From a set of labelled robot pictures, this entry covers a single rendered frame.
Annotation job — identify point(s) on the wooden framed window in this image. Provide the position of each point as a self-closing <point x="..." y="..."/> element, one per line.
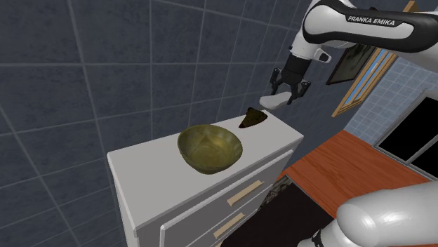
<point x="368" y="82"/>

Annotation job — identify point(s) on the white chest of drawers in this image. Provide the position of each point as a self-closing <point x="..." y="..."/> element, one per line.
<point x="154" y="178"/>

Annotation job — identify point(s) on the olive green bowl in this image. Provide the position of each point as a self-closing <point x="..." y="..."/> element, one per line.
<point x="208" y="150"/>

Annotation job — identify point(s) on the dark robot stand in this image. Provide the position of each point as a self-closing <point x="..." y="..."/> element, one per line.
<point x="284" y="222"/>

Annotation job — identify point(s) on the grey framed black door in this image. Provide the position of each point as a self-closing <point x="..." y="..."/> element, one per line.
<point x="410" y="133"/>

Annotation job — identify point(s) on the dark framed wall picture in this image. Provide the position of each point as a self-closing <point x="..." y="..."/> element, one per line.
<point x="349" y="66"/>

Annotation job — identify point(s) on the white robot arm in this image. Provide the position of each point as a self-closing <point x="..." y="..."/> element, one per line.
<point x="362" y="34"/>

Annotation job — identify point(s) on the dark brown wedge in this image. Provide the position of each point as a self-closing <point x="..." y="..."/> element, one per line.
<point x="252" y="118"/>

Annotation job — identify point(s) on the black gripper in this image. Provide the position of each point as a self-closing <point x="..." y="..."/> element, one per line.
<point x="295" y="70"/>

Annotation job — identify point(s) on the white oval fixture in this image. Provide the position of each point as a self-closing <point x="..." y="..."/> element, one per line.
<point x="272" y="101"/>

